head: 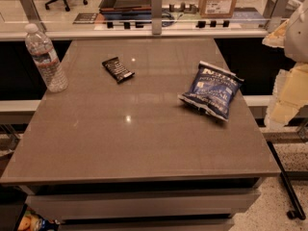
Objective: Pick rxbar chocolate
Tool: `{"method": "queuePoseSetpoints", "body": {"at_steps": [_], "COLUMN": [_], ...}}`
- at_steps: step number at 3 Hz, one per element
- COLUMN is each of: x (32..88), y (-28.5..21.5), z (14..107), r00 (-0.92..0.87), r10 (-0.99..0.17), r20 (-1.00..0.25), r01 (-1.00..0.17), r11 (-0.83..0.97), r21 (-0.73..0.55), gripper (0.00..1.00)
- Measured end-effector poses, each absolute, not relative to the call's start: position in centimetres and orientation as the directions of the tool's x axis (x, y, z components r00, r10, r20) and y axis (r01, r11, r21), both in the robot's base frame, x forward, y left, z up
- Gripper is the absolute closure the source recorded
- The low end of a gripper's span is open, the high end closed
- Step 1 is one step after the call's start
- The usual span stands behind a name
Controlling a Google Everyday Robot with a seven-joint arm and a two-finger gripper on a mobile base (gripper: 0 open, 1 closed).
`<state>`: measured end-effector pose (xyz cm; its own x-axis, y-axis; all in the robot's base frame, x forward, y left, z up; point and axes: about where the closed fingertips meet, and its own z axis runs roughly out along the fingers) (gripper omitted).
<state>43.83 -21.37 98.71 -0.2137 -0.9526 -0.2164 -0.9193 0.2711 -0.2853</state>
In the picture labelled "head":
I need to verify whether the left metal barrier post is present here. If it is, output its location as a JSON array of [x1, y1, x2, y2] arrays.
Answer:
[[19, 0, 46, 32]]

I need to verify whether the middle metal barrier post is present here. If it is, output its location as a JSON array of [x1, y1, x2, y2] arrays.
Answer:
[[151, 0, 162, 36]]

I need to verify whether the right metal barrier post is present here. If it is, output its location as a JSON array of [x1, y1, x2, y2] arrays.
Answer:
[[266, 0, 289, 33]]

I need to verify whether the blue chip bag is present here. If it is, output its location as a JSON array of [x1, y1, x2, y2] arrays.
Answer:
[[178, 61, 244, 121]]

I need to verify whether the black floor bar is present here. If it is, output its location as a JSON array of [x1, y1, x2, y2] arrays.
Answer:
[[268, 141, 307, 220]]

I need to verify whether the snack bin with fruit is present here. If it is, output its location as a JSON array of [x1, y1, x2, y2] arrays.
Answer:
[[14, 206, 60, 231]]

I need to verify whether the grey table drawer front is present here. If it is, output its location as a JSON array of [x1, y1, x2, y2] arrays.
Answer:
[[26, 189, 260, 220]]

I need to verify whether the clear plastic water bottle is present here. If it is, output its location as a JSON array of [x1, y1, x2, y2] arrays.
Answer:
[[25, 23, 68, 92]]

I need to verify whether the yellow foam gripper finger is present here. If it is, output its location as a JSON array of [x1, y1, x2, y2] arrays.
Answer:
[[264, 63, 308, 128]]

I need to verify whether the metal barrier post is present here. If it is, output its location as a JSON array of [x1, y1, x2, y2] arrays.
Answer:
[[19, 0, 46, 32], [151, 0, 162, 36], [266, 0, 289, 33]]

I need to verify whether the glass barrier panel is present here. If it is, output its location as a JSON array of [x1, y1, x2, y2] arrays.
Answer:
[[0, 0, 308, 31]]

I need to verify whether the cardboard box with label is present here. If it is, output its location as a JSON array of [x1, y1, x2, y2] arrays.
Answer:
[[198, 0, 237, 18]]

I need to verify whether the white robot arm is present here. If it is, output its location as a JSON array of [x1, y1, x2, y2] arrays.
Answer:
[[262, 0, 308, 130]]

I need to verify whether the black rxbar chocolate wrapper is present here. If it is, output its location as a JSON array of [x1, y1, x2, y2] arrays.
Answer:
[[102, 57, 134, 84]]

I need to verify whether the grey open bin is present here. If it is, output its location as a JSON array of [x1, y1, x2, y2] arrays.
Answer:
[[99, 0, 151, 12]]

